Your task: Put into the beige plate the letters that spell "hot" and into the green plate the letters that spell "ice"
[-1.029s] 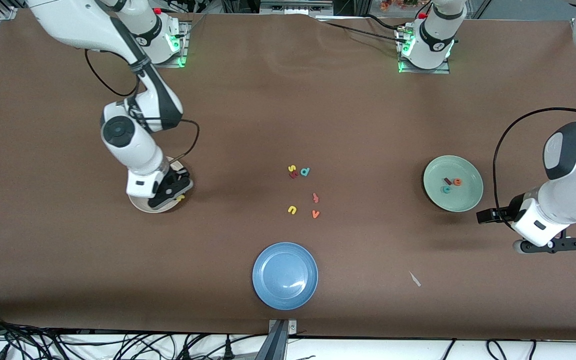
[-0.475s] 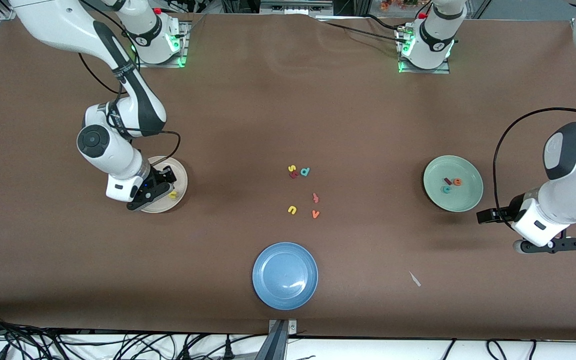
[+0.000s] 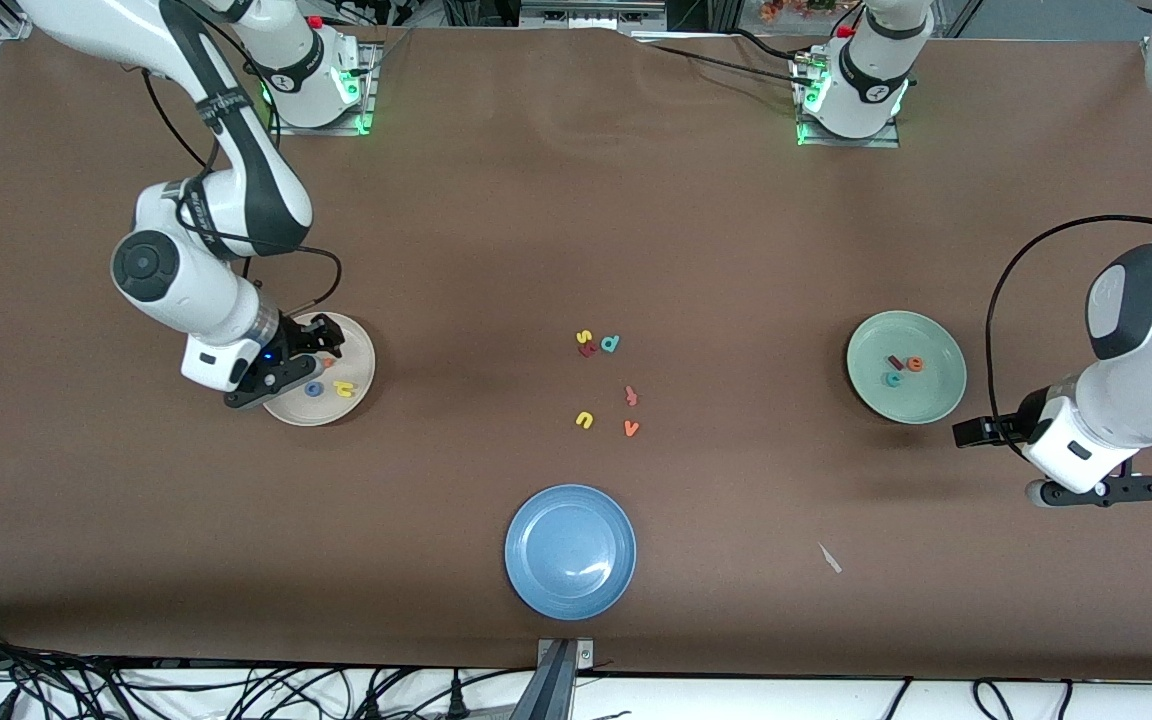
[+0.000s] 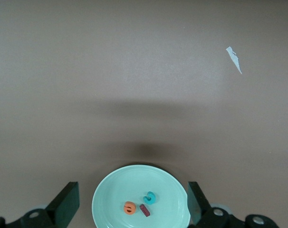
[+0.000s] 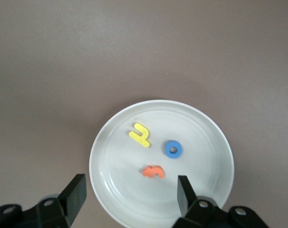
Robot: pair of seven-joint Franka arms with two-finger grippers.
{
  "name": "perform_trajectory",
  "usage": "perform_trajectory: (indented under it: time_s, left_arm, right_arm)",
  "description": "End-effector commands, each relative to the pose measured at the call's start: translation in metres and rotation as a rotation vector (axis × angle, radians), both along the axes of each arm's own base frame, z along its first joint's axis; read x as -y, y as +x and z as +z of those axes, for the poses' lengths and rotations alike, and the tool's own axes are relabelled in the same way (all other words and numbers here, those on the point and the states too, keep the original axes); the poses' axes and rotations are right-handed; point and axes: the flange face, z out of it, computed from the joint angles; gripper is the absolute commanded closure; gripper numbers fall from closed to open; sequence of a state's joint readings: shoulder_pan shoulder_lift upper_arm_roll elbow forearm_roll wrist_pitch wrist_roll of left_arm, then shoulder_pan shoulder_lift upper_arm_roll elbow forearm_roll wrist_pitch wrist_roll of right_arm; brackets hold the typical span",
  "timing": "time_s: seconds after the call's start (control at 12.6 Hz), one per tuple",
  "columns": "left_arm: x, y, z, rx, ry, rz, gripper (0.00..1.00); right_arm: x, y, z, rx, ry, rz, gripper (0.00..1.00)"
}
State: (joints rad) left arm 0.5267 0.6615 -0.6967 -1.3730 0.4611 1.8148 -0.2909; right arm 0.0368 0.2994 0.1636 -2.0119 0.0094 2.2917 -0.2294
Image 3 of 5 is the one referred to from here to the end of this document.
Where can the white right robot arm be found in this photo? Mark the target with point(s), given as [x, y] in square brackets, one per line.
[186, 290]

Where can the brown table cover sheet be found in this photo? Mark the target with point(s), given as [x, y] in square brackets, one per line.
[616, 150]

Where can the teal letter d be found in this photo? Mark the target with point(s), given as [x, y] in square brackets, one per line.
[616, 342]

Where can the yellow letter u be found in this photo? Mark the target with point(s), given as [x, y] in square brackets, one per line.
[587, 424]

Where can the grey metal box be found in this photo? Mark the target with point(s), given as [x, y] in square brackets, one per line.
[586, 15]

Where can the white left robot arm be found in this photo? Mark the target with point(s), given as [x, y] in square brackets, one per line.
[866, 75]

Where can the blue plate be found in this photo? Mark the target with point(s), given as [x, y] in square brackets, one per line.
[570, 552]

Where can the grey metal camera bracket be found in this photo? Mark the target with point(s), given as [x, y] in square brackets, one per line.
[556, 680]

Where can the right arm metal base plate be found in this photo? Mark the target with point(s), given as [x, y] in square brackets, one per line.
[336, 128]

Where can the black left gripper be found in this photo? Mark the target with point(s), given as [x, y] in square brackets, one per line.
[1026, 413]

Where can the white paper scrap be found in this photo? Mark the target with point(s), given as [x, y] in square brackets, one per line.
[829, 558]

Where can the beige brown plate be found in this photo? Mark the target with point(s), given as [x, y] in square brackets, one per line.
[361, 365]

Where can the yellow letter h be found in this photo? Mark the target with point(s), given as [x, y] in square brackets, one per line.
[343, 387]

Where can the orange leafy object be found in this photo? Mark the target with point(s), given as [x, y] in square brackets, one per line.
[786, 10]

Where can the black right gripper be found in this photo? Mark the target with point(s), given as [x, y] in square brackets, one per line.
[293, 335]

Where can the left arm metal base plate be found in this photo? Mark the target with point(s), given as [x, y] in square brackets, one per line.
[886, 141]

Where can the green plate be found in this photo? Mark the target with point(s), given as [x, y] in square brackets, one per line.
[926, 400]

